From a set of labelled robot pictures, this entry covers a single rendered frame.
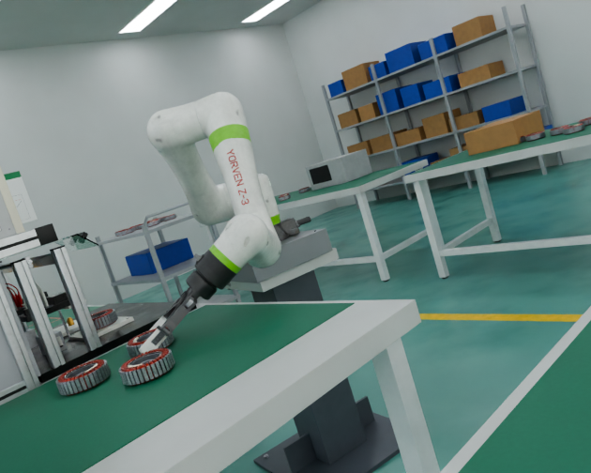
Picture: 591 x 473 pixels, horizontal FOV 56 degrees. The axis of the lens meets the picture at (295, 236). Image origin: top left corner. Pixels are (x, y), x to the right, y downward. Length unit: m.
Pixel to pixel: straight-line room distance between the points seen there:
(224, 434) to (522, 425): 0.41
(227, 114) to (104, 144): 6.25
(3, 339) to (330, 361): 0.84
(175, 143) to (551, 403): 1.25
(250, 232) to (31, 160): 6.24
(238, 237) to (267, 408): 0.54
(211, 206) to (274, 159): 7.39
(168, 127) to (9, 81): 6.08
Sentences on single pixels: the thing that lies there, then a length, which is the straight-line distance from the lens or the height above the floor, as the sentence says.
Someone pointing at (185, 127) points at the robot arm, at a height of 1.26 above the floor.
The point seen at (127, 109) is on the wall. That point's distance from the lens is 8.10.
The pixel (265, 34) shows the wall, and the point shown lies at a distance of 9.93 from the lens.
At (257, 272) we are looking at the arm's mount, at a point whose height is 0.78.
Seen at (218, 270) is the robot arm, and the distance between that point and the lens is 1.35.
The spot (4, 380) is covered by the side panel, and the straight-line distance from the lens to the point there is 1.53.
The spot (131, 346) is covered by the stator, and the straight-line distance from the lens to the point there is 1.40.
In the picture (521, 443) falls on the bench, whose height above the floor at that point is 0.75.
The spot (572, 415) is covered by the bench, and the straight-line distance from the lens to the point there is 0.68.
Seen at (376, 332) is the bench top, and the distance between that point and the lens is 1.07.
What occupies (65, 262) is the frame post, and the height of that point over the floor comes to 1.01.
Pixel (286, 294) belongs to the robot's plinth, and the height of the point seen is 0.65.
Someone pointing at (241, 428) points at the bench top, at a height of 0.74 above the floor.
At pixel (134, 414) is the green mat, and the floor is 0.75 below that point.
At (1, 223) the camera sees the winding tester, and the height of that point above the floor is 1.15.
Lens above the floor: 1.09
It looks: 8 degrees down
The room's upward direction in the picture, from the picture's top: 18 degrees counter-clockwise
